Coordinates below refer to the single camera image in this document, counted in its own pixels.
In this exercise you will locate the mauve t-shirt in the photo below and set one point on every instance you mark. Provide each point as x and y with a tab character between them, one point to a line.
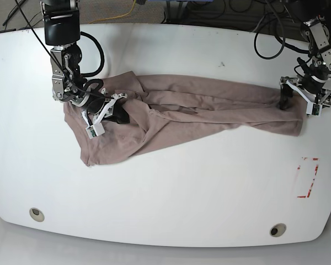
168	110

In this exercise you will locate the left table grommet hole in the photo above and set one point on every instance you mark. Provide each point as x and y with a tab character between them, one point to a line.
36	214

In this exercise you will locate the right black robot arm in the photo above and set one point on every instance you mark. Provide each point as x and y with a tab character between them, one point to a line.
69	84

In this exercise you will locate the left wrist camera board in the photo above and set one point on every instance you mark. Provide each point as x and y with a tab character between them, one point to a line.
313	109

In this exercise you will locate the right table grommet hole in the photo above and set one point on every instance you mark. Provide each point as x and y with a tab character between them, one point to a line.
278	230

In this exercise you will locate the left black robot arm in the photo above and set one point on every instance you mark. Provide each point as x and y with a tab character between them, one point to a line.
314	17

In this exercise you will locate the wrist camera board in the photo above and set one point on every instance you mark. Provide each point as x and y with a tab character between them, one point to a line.
313	109
95	130

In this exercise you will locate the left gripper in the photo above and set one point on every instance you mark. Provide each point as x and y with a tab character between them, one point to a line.
291	85

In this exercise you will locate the table grommet hole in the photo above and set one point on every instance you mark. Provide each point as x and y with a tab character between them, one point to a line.
36	214
278	230

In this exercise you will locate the red tape rectangle marking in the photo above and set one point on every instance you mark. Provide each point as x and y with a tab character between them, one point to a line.
306	174

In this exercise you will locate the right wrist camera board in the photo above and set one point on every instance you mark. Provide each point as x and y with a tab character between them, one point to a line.
95	130

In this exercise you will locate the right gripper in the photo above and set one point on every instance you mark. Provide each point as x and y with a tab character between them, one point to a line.
96	108

